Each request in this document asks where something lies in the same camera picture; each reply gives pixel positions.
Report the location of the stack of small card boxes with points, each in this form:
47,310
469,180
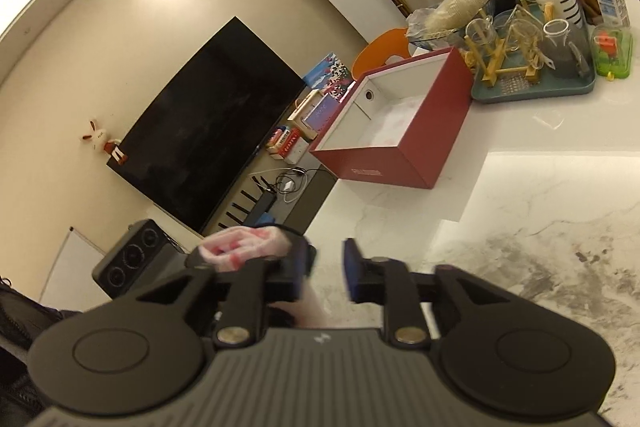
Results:
285,144

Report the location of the toy in clear green dome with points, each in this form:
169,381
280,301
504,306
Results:
611,52

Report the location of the black appliance with dials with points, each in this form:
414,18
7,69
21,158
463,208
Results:
140,257

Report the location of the red cardboard box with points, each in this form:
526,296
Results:
400,167

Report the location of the bag of paper cups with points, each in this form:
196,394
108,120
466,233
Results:
450,12

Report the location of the black router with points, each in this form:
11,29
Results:
255,204

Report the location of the person's black clothing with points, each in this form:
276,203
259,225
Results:
25,357

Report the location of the orange round board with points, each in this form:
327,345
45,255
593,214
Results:
380,49

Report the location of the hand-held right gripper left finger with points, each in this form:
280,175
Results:
302,268

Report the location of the grey glass pitcher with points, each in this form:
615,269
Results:
565,49

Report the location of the plush rabbit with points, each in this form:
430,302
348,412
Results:
102,142

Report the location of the wooden cup rack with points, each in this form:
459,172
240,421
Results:
495,67

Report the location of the clear glass cup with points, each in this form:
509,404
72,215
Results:
525,38
480,37

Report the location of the teal plastic tray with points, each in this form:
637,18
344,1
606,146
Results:
550,89

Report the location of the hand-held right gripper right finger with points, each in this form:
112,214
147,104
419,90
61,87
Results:
352,275

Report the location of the colourful picture box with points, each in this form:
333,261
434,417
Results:
327,74

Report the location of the white board panel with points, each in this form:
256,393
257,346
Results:
70,267

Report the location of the black television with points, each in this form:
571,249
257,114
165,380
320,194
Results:
210,122

